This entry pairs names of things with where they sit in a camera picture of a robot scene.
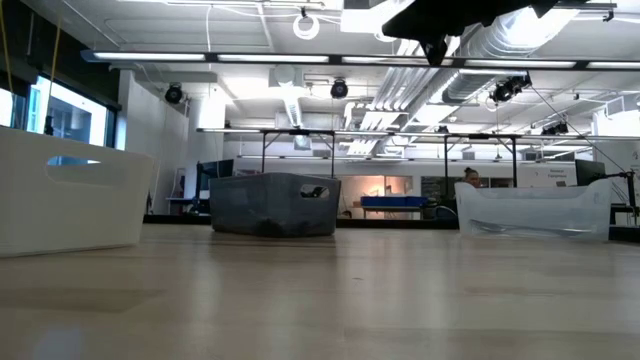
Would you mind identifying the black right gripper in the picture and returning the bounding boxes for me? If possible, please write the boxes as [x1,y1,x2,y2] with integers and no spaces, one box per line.
[381,0,562,67]

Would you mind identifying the clear plastic bin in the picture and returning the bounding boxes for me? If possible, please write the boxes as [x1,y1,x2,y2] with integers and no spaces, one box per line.
[453,178,615,243]

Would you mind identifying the yellow hanging cord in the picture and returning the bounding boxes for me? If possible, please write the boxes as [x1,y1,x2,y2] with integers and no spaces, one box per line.
[0,0,15,101]
[43,13,62,134]

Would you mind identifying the large window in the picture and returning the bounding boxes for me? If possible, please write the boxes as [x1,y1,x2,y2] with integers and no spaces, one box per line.
[0,74,119,166]

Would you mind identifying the dark blue office chair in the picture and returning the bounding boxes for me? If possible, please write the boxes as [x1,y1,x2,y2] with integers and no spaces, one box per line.
[432,205,459,224]

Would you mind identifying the black gantry frame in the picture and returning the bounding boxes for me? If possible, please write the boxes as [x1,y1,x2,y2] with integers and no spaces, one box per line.
[259,128,337,177]
[443,133,519,189]

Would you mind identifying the grey plastic bin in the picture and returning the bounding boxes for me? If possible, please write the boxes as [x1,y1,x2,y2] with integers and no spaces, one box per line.
[208,171,343,239]

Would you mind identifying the silver ventilation duct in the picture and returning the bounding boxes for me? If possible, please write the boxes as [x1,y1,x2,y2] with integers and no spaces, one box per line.
[442,7,581,104]

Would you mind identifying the white coiled cable ring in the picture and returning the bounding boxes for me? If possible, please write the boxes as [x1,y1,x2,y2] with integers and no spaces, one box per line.
[292,12,321,41]

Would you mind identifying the blue storage bins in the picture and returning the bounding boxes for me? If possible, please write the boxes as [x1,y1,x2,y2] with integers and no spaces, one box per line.
[359,195,432,209]

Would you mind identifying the white ceiling light strip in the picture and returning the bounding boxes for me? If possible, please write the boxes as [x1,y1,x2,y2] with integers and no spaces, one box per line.
[196,126,640,142]

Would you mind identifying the white plastic bin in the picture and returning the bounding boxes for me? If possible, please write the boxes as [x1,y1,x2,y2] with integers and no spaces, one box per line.
[0,124,157,258]

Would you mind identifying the black monitor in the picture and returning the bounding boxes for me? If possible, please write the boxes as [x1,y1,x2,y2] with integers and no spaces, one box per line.
[196,158,235,192]
[574,158,609,187]

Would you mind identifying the black ceiling camera cluster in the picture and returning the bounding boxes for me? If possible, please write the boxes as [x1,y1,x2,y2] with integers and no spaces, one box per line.
[489,74,532,104]

